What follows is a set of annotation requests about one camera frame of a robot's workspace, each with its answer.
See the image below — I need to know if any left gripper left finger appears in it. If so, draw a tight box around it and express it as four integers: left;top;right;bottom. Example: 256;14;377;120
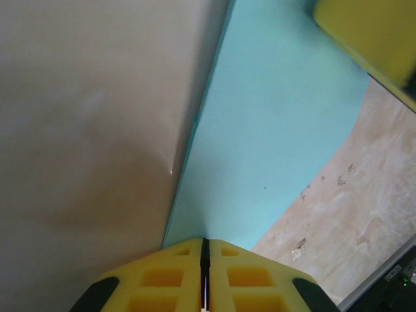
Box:
68;237;204;312

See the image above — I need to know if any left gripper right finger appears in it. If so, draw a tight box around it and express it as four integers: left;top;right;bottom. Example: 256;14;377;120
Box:
207;239;342;312

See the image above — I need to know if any teal cloth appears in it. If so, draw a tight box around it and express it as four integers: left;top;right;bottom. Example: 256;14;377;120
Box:
162;0;371;251

